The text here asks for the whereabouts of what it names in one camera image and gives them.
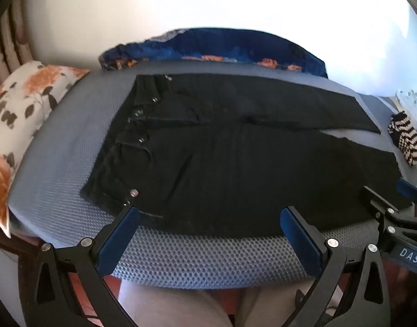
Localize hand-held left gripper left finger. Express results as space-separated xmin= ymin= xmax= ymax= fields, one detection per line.
xmin=19 ymin=206 xmax=141 ymax=327

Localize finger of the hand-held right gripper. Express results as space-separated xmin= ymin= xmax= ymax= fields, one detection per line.
xmin=362 ymin=186 xmax=405 ymax=227
xmin=396 ymin=179 xmax=417 ymax=212

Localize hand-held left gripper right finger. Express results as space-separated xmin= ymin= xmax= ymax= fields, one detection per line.
xmin=280 ymin=206 xmax=391 ymax=327

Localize black pants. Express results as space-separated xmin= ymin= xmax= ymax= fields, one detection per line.
xmin=79 ymin=74 xmax=415 ymax=237

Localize black and white striped knit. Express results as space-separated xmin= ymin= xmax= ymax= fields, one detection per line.
xmin=388 ymin=112 xmax=417 ymax=167

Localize person's beige trousers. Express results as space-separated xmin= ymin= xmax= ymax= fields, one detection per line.
xmin=120 ymin=277 xmax=318 ymax=327

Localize white patterned cloth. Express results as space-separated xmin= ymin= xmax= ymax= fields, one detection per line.
xmin=396 ymin=89 xmax=417 ymax=116

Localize grey mesh mat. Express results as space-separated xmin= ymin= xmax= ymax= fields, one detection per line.
xmin=7 ymin=59 xmax=417 ymax=283

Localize white floral pillow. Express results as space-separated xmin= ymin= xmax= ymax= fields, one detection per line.
xmin=0 ymin=60 xmax=91 ymax=239

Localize blue floral blanket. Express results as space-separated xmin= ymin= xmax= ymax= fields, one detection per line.
xmin=98 ymin=29 xmax=328 ymax=77

